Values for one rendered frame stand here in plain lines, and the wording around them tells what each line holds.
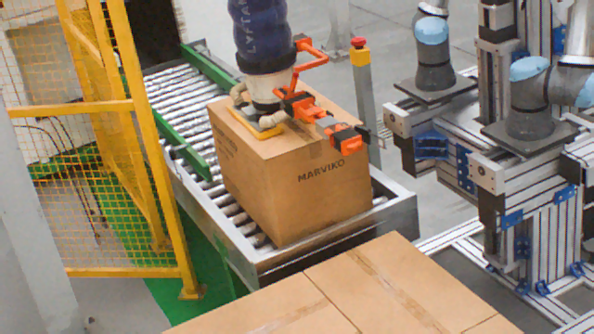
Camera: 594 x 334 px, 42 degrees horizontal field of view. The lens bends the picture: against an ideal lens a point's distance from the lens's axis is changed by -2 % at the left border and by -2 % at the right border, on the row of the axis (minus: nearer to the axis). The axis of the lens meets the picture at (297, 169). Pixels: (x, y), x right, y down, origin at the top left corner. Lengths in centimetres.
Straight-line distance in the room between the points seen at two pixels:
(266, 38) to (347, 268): 86
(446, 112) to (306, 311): 87
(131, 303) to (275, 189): 127
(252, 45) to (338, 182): 59
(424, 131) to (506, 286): 74
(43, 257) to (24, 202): 26
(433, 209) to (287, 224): 134
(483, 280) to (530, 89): 106
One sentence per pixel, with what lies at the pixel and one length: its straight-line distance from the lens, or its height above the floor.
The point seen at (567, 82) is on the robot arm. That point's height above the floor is 124.
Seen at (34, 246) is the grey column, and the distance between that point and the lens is 330.
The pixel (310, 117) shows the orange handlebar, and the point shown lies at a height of 109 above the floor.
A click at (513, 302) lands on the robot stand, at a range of 311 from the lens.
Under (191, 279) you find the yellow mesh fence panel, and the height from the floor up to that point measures 10.
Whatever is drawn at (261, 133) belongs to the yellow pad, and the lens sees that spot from 283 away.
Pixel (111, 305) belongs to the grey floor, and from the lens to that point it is 382.
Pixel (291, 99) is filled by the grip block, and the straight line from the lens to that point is 274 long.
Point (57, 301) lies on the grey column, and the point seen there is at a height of 30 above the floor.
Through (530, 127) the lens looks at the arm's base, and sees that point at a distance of 246.
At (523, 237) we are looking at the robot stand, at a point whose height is 47.
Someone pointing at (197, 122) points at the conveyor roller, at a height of 54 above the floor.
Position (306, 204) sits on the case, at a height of 71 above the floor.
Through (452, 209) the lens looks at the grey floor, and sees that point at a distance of 402.
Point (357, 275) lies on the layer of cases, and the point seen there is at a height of 54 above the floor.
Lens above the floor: 223
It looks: 29 degrees down
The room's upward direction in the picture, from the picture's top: 10 degrees counter-clockwise
